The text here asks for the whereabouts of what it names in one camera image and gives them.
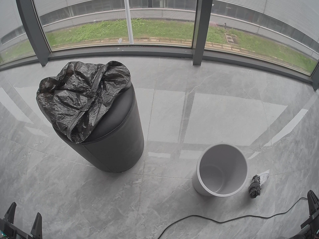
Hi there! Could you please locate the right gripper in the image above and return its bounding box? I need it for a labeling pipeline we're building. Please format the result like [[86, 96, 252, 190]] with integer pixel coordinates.
[[296, 190, 319, 239]]

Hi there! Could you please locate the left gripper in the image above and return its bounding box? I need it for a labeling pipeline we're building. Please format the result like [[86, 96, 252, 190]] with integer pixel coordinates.
[[0, 202, 43, 239]]

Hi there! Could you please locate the crumpled black plastic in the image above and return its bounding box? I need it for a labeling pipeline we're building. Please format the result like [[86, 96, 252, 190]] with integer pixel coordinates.
[[248, 175, 261, 199]]

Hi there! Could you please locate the white trash bin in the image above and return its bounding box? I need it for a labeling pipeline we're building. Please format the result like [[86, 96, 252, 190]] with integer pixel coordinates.
[[192, 143, 248, 197]]

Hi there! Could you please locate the black plastic bag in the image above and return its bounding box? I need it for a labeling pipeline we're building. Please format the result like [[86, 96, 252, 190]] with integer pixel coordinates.
[[36, 60, 132, 144]]

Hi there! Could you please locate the dark grey round stool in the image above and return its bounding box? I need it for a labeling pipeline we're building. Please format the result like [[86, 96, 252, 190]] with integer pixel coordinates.
[[58, 83, 145, 174]]

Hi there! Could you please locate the window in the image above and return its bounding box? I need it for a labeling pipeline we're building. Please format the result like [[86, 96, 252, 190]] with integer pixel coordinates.
[[0, 0, 319, 91]]

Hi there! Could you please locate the black cable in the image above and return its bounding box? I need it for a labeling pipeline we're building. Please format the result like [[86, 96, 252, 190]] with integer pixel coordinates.
[[157, 197, 310, 239]]

